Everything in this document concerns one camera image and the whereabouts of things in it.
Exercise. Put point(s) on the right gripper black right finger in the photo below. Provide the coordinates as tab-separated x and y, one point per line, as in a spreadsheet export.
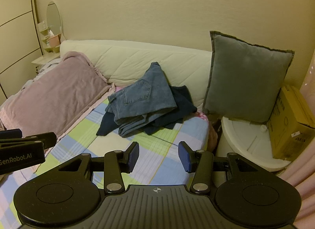
203	163

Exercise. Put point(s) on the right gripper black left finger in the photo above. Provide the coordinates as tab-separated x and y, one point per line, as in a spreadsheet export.
113	164

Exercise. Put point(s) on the blue denim jeans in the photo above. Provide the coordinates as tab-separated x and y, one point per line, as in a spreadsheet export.
138	104

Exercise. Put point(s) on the checkered bed sheet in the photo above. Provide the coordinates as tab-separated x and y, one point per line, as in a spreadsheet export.
158	162

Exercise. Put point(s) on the dark navy garment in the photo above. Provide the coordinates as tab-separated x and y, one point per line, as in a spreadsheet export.
184	108

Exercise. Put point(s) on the mauve pillow near headboard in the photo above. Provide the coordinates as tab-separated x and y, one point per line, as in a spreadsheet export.
58	99

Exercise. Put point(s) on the white bedside table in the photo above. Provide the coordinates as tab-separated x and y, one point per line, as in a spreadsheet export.
42	60

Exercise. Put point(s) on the grey square cushion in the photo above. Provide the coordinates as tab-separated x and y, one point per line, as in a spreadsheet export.
244	78

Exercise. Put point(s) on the yellow cardboard box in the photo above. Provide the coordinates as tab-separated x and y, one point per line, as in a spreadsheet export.
291	124

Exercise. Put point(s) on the cream padded headboard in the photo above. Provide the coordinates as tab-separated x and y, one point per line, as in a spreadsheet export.
124	62

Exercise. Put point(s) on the white wardrobe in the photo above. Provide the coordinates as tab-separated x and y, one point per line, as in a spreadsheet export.
20	45

